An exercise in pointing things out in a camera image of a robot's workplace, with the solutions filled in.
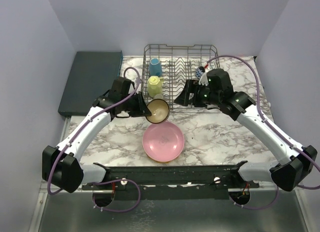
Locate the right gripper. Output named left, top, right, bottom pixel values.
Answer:
left=173, top=79, right=221, bottom=108

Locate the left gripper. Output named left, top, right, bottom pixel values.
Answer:
left=121, top=91, right=153, bottom=117

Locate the brown beige bowl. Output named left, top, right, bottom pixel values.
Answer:
left=146, top=99, right=170, bottom=124

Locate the yellow-green faceted mug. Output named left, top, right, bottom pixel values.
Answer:
left=147, top=76, right=164, bottom=98

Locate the red patterned bowl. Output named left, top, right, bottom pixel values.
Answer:
left=195, top=66, right=206, bottom=80

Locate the blue floral mug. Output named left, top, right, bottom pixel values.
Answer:
left=148, top=58, right=163, bottom=77

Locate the small grey cup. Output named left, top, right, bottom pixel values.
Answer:
left=153, top=94, right=164, bottom=99

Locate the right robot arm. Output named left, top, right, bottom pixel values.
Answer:
left=174, top=69, right=318, bottom=191

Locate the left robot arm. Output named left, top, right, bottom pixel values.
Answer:
left=42, top=77, right=152, bottom=193

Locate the pink plate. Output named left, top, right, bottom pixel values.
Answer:
left=142, top=121, right=185, bottom=156

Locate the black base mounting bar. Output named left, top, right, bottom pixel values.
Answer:
left=82, top=160, right=266, bottom=201

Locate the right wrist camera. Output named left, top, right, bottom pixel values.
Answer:
left=198, top=71, right=209, bottom=86

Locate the grey wire dish rack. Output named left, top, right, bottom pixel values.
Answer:
left=140, top=44, right=218, bottom=111

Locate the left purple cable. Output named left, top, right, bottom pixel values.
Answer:
left=47, top=67, right=141, bottom=195

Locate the purple cable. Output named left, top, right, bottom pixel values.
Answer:
left=47, top=67, right=141, bottom=195
left=204, top=55, right=320, bottom=190

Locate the dark grey network switch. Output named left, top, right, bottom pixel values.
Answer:
left=58, top=51, right=123, bottom=117

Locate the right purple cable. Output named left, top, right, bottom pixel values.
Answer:
left=204, top=55, right=320, bottom=190

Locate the aluminium rail frame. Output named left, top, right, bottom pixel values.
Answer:
left=29, top=116, right=73, bottom=232

